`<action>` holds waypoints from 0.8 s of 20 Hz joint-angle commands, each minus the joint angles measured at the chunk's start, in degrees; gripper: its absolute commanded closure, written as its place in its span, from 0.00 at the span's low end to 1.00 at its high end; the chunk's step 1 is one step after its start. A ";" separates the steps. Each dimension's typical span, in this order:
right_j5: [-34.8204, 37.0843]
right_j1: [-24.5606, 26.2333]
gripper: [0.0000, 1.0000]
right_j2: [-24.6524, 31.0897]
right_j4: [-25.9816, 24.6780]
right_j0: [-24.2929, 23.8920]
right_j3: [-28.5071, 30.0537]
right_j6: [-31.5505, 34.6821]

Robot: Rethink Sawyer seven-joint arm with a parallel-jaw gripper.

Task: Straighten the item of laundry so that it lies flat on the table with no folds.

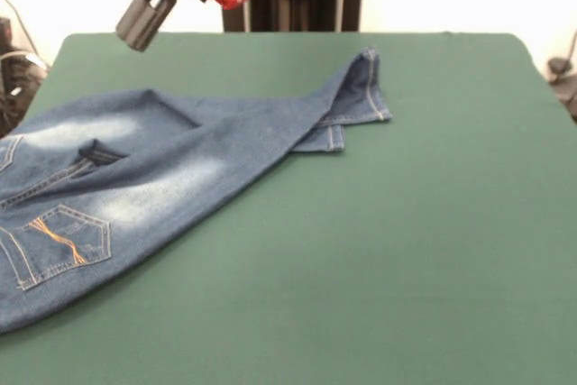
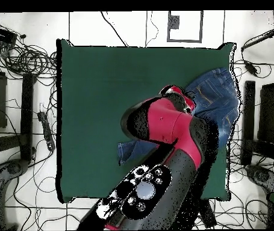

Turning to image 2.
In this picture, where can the black stand bar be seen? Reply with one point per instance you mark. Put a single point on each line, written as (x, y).
(27, 115)
(248, 115)

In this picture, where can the grey square floor frame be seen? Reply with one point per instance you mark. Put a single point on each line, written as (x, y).
(201, 26)

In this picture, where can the black power adapter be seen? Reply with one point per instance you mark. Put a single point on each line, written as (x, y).
(250, 67)

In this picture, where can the blue denim jeans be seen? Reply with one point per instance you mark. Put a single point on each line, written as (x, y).
(213, 101)

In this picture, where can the black power strip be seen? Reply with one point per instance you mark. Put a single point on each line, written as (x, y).
(47, 132)

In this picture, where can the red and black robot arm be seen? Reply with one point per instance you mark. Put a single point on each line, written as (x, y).
(170, 134)

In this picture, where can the black electronics box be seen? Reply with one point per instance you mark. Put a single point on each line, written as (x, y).
(0, 33)

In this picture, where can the dark green table cloth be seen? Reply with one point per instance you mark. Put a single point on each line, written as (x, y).
(91, 96)

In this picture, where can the black floor box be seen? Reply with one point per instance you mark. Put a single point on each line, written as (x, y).
(207, 214)

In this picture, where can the dark grey square plate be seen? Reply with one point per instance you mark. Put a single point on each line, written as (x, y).
(173, 22)

